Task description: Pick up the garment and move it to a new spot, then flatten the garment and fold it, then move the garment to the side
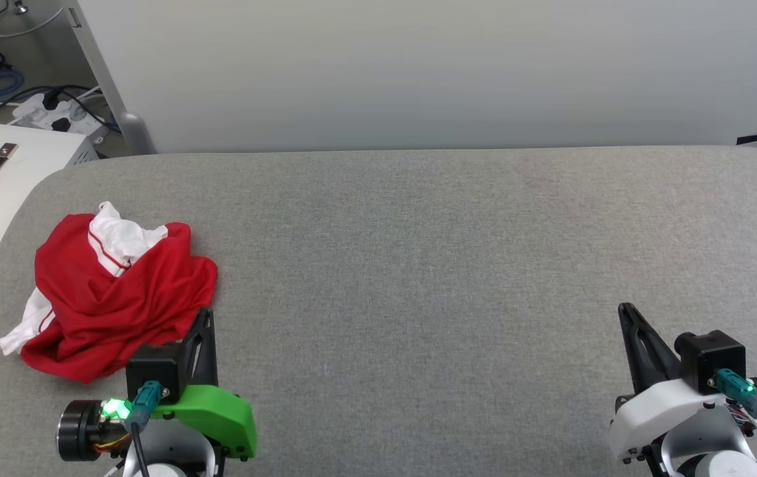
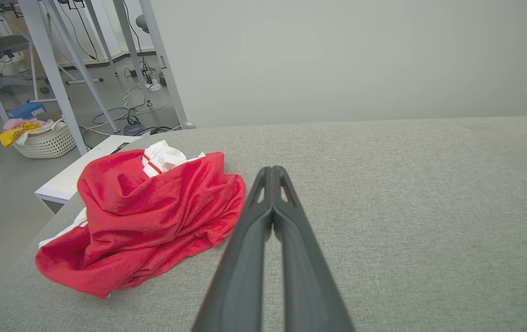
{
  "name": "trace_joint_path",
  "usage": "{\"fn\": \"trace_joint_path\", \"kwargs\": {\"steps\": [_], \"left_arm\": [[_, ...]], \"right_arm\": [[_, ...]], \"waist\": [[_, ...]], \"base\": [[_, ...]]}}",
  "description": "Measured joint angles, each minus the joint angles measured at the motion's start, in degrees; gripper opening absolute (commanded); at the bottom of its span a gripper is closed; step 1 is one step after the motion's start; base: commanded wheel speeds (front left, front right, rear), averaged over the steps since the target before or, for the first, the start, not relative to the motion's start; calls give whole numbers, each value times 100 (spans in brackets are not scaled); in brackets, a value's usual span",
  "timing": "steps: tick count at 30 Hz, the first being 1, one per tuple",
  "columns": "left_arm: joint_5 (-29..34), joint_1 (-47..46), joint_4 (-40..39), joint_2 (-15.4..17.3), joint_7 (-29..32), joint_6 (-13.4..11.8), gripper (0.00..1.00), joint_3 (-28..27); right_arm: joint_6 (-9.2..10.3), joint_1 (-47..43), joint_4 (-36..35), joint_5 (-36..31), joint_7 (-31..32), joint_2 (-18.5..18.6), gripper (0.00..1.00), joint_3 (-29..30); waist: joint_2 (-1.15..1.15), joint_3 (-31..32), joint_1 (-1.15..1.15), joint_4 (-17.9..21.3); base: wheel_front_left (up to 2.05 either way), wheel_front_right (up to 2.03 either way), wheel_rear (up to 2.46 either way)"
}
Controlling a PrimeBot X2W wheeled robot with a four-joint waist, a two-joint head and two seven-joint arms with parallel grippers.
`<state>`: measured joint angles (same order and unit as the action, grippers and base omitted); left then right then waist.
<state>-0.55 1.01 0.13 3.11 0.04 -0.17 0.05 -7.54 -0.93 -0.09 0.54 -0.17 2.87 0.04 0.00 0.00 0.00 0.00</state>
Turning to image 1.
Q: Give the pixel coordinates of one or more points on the white equipment box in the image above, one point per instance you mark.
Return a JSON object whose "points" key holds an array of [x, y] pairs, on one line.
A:
{"points": [[20, 179]]}

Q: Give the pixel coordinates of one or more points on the black power plug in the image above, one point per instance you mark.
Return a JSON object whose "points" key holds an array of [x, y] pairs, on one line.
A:
{"points": [[51, 99], [61, 124]]}

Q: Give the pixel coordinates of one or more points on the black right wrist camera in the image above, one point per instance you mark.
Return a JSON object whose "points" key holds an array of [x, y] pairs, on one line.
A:
{"points": [[716, 354]]}

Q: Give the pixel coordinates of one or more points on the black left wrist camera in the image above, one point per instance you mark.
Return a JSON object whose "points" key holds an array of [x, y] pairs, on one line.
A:
{"points": [[153, 368]]}

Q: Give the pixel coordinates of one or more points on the silver furniture foot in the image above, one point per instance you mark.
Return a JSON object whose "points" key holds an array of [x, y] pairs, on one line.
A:
{"points": [[20, 6]]}

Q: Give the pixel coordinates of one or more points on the white power strip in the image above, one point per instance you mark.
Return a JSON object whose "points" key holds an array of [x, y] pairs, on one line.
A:
{"points": [[37, 114]]}

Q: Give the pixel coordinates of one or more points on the red and white shirt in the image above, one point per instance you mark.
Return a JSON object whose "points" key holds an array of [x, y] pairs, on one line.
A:
{"points": [[120, 311]]}

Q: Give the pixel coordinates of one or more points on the grey partition leg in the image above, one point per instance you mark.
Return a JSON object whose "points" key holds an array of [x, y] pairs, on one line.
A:
{"points": [[136, 132]]}

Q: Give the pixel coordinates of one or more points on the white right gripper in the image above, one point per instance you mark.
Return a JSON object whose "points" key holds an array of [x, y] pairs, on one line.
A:
{"points": [[656, 411]]}

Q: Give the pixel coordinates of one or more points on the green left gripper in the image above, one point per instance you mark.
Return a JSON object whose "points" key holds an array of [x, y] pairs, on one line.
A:
{"points": [[219, 411]]}

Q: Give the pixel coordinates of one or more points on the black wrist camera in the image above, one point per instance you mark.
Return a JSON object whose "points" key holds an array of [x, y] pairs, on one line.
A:
{"points": [[153, 368], [716, 354]]}

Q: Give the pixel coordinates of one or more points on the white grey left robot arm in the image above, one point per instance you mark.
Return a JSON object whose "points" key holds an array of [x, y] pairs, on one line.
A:
{"points": [[77, 430]]}

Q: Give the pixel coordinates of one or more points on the white partition panel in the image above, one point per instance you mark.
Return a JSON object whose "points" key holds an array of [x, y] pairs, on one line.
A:
{"points": [[418, 66]]}

